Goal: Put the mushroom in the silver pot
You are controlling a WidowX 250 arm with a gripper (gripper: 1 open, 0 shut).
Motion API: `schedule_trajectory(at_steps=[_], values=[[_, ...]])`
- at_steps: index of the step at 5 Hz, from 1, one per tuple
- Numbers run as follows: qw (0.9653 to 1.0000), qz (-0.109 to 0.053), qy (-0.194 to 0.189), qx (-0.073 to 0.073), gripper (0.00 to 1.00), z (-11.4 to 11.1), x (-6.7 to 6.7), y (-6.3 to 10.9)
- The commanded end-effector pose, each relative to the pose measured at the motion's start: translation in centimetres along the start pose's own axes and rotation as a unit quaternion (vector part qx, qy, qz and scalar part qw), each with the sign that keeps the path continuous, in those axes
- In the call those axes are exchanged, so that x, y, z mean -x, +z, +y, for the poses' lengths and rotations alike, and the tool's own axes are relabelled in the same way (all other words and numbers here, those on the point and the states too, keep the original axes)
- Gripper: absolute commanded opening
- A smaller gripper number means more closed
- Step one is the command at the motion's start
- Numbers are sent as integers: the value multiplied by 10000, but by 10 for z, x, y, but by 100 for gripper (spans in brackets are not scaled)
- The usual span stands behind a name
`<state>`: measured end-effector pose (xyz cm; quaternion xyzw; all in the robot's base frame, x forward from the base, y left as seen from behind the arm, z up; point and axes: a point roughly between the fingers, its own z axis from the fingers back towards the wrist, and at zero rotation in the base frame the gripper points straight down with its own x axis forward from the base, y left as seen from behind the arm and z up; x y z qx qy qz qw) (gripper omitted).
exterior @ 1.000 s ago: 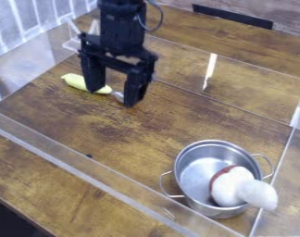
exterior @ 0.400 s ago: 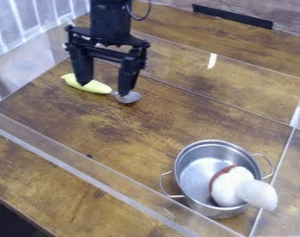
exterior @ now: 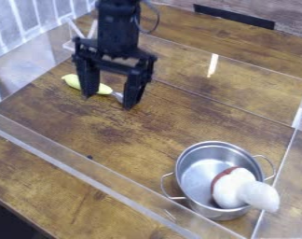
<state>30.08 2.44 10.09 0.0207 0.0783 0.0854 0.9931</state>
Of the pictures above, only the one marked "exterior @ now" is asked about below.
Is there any clear acrylic barrier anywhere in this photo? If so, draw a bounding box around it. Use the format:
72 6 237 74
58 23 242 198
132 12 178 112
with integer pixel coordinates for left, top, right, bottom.
0 114 244 239
250 102 302 239

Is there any clear acrylic front barrier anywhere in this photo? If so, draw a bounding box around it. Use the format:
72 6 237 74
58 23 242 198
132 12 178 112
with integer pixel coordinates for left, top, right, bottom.
0 114 244 239

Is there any white plush mushroom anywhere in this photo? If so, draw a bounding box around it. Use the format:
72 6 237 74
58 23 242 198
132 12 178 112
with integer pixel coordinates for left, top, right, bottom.
209 166 281 212

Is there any clear acrylic corner bracket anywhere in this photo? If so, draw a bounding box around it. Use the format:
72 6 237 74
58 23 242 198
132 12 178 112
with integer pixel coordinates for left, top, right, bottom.
62 21 97 52

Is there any silver metal pot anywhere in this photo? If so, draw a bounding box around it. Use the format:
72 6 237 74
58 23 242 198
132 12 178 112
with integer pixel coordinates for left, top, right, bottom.
160 141 280 220

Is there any black strip on table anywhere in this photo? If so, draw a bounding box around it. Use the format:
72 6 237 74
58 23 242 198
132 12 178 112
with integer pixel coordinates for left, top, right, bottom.
193 4 274 30

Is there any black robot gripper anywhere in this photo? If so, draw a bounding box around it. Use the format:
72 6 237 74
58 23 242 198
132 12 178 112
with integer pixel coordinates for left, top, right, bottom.
72 0 157 110

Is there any clear acrylic right barrier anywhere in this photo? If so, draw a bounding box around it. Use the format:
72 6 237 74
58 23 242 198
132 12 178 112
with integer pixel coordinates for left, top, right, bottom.
250 102 302 239

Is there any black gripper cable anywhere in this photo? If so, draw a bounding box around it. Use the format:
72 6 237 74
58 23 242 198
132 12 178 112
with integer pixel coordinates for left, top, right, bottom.
136 0 160 35

